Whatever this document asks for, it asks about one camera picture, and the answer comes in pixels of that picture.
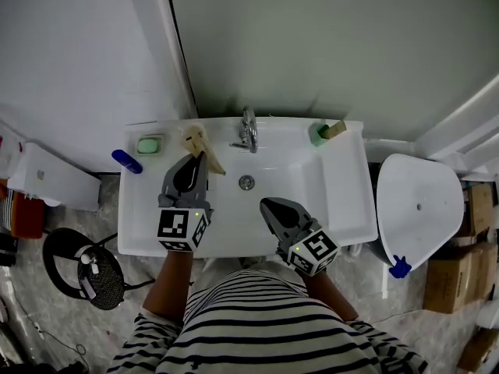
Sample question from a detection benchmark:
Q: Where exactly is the white low cabinet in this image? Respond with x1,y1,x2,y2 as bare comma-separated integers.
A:
6,141,103,212

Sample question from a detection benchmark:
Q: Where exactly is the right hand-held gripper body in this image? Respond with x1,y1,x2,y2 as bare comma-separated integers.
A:
274,215,340,278

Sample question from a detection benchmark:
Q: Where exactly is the white ceramic sink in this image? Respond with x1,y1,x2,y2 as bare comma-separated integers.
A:
116,116,379,259

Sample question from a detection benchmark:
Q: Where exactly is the flat cardboard piece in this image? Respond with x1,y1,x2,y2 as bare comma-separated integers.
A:
455,325,499,372

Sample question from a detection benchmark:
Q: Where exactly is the green cup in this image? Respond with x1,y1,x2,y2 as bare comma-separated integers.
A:
308,123,333,148

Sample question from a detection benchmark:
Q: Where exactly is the chrome faucet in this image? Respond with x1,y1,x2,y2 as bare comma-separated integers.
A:
228,105,260,155

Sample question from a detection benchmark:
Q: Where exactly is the large cardboard box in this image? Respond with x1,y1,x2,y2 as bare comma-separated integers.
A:
422,242,499,315

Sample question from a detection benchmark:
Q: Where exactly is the orange box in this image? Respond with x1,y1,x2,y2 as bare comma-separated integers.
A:
10,192,46,239

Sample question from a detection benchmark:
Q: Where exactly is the wooden toothbrush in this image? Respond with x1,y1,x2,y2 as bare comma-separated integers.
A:
196,128,228,177

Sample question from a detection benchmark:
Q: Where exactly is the black round wire stool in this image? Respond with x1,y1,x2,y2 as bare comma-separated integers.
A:
41,227,156,312

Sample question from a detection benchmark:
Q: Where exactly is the wooden block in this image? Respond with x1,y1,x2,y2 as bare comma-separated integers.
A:
324,119,348,139

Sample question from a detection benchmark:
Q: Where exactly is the small cardboard box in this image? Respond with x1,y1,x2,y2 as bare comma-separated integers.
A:
465,182,497,238

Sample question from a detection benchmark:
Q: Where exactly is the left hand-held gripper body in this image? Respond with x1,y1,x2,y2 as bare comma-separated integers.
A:
157,191,216,253

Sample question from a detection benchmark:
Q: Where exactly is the person's left forearm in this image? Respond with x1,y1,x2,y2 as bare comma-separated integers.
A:
141,249,196,325

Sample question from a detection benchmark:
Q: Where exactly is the person's right forearm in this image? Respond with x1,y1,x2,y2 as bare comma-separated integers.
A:
301,270,359,323

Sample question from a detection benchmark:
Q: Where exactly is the striped shirt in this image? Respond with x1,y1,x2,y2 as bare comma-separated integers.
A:
106,268,430,374

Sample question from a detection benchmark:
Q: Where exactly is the blue tube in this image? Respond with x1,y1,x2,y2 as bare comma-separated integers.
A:
111,149,144,175

